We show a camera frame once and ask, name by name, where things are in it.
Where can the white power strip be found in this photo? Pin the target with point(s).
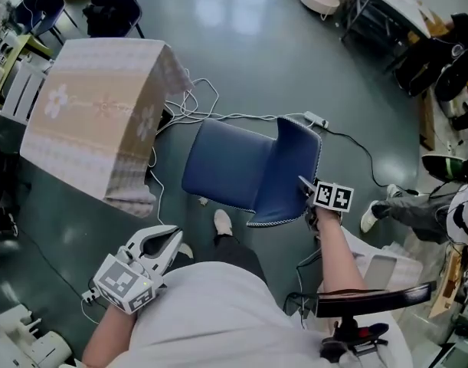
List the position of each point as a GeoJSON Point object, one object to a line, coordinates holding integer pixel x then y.
{"type": "Point", "coordinates": [316, 119]}
{"type": "Point", "coordinates": [90, 296]}

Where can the dark blue chair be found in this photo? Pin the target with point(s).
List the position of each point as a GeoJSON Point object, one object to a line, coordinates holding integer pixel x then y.
{"type": "Point", "coordinates": [46, 8]}
{"type": "Point", "coordinates": [116, 2]}

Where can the yellow-green table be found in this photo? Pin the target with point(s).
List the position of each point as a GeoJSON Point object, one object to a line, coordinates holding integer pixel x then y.
{"type": "Point", "coordinates": [11, 60]}

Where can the white plastic storage bag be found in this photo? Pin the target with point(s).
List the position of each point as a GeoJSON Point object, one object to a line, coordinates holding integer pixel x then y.
{"type": "Point", "coordinates": [390, 265]}

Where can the blue upholstered chair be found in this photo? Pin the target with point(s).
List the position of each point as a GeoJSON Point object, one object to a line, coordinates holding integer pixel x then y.
{"type": "Point", "coordinates": [233, 159]}

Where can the white appliance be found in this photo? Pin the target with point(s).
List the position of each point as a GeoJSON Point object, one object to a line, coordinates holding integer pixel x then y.
{"type": "Point", "coordinates": [23, 343]}

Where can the person's left forearm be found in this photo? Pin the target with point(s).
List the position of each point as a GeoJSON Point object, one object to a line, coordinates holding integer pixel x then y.
{"type": "Point", "coordinates": [107, 336]}

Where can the white desk with black frame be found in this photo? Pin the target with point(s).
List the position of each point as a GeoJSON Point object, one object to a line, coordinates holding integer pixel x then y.
{"type": "Point", "coordinates": [394, 6]}

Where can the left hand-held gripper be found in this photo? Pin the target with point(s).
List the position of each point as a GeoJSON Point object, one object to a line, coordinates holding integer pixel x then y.
{"type": "Point", "coordinates": [122, 282]}

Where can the person's black trouser leg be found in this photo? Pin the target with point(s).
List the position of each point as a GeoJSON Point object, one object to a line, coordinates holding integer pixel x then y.
{"type": "Point", "coordinates": [237, 253]}

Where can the cardboard strip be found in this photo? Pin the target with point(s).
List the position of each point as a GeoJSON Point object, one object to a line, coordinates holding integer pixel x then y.
{"type": "Point", "coordinates": [448, 282]}

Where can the white slatted chair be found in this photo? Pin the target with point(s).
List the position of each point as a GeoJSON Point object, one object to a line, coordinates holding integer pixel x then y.
{"type": "Point", "coordinates": [23, 92]}

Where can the person's white shoe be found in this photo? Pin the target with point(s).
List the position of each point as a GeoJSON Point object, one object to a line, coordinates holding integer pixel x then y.
{"type": "Point", "coordinates": [393, 191]}
{"type": "Point", "coordinates": [368, 217]}
{"type": "Point", "coordinates": [223, 222]}
{"type": "Point", "coordinates": [186, 250]}

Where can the floral cloth covered table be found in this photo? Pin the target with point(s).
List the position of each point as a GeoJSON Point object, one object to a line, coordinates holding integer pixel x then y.
{"type": "Point", "coordinates": [92, 109]}

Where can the person's right forearm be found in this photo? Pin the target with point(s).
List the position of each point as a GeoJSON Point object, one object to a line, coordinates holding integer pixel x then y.
{"type": "Point", "coordinates": [337, 251]}

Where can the cardboard sheet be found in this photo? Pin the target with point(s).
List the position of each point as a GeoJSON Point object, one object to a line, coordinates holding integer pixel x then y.
{"type": "Point", "coordinates": [427, 121]}

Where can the person's white shirt torso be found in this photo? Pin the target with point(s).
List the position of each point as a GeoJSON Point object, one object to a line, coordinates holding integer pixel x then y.
{"type": "Point", "coordinates": [226, 320]}

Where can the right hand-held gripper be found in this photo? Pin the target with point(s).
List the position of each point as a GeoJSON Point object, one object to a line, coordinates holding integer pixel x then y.
{"type": "Point", "coordinates": [333, 197]}

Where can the paper scrap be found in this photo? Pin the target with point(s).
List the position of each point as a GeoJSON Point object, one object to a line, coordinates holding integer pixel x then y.
{"type": "Point", "coordinates": [203, 201]}

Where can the black bag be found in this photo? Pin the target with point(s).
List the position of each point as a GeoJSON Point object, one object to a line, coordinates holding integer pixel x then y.
{"type": "Point", "coordinates": [440, 60]}

